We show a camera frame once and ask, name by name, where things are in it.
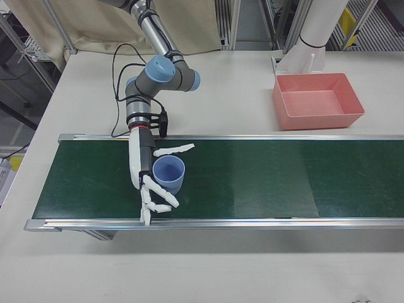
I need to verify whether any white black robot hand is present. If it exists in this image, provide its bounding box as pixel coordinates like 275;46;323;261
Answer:
128;125;196;227

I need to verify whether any blue plastic cup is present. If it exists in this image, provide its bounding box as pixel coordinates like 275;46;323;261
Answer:
152;155;186;196

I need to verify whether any pink plastic box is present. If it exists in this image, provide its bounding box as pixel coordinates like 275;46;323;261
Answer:
271;73;366;131

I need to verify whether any green conveyor belt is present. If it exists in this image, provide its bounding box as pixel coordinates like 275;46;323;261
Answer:
24;133;404;242

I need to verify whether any beige fabric curtain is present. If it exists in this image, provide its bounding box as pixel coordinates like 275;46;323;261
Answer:
6;0;220;55

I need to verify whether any white pillar stand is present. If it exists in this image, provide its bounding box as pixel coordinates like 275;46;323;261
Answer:
270;0;348;76

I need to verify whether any yellow safety marker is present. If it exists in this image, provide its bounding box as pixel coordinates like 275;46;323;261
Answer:
339;8;360;48

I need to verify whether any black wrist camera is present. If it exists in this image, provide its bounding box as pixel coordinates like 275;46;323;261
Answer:
157;110;169;138

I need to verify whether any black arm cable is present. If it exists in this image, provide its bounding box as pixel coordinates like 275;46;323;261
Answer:
110;44;167;138

